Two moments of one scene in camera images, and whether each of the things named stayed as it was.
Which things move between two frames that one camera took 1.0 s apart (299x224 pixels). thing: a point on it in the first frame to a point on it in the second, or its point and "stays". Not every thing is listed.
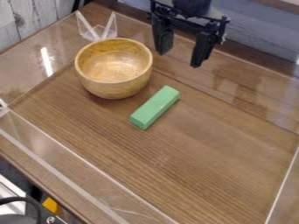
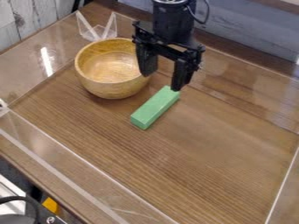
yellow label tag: x=51 y=204 stays
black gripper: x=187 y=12 to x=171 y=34
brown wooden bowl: x=114 y=66 stays
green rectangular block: x=156 y=104 stays
